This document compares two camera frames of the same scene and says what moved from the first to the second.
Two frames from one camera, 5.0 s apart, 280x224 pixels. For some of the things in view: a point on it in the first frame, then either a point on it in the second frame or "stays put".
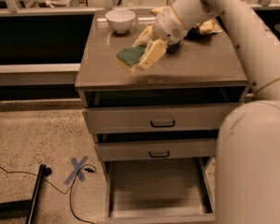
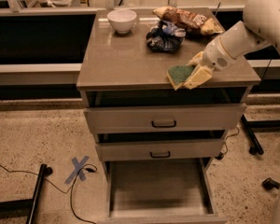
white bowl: [120, 21] stays put
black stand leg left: [21, 208] stays put
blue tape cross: [77, 172] stays put
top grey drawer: [157, 119] stays put
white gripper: [168, 26] → [215, 55]
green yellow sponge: [132, 55] → [178, 74]
